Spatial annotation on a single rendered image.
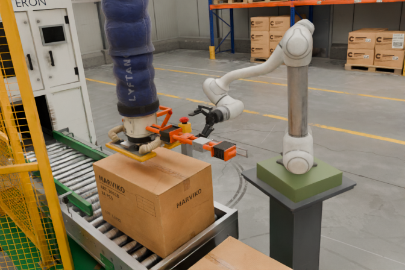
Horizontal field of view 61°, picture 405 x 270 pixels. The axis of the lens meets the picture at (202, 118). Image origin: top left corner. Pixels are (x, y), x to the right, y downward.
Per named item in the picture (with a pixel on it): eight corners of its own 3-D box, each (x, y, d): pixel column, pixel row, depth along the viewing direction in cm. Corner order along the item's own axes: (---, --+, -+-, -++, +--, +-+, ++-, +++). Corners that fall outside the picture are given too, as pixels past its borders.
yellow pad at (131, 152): (105, 146, 197) (103, 138, 195) (120, 141, 204) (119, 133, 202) (141, 163, 175) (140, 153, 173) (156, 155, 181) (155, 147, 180)
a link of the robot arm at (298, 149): (312, 161, 197) (314, 182, 177) (283, 161, 201) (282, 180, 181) (314, 23, 170) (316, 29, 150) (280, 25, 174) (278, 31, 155)
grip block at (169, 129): (158, 140, 175) (157, 129, 173) (173, 134, 182) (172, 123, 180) (170, 144, 170) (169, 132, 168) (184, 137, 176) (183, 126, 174)
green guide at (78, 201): (-3, 156, 324) (-5, 147, 321) (9, 152, 331) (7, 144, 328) (79, 223, 217) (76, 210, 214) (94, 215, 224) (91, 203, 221)
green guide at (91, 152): (53, 138, 360) (52, 130, 357) (63, 135, 366) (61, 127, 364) (147, 187, 252) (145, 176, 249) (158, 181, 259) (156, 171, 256)
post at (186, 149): (188, 239, 279) (178, 123, 246) (194, 235, 284) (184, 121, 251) (194, 243, 275) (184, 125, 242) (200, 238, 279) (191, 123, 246)
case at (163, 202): (102, 219, 220) (91, 163, 206) (150, 191, 247) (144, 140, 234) (166, 261, 181) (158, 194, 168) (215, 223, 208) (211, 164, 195)
